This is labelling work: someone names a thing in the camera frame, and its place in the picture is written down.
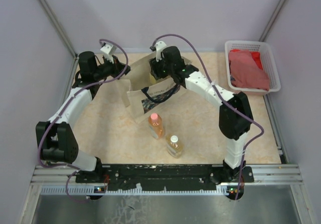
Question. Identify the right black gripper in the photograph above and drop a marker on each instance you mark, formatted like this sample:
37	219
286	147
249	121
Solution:
155	66

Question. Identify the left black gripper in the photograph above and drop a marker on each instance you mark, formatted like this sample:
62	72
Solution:
118	68

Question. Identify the beige canvas tote bag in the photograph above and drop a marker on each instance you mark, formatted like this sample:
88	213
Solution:
140	96

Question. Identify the orange bottle pink cap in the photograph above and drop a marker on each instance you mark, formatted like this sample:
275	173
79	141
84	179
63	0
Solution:
155	124

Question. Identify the amber bottle white cap tall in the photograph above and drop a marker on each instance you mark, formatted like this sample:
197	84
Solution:
152	79

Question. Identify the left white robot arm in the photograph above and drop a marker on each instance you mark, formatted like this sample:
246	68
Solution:
57	144

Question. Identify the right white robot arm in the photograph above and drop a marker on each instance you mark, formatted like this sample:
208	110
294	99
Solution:
235	115

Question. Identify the pink cloth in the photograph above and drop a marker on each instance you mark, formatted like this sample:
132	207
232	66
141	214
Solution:
244	71

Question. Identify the yellow bottle white cap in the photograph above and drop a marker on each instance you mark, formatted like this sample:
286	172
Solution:
174	145

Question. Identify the red cloth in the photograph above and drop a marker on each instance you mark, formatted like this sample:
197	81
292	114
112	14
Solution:
257	59

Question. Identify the white plastic basket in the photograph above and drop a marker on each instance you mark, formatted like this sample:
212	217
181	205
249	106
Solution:
267	61

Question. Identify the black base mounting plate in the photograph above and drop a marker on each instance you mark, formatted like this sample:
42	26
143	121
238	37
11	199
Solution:
161	177

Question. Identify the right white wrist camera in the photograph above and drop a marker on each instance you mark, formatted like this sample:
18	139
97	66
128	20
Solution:
158	48

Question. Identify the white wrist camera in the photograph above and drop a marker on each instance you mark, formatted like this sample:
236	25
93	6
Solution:
158	48
108	50

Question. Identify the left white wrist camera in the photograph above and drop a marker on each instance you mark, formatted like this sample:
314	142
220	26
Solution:
108	50

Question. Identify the aluminium frame rail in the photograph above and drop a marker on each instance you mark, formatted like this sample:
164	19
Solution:
63	180

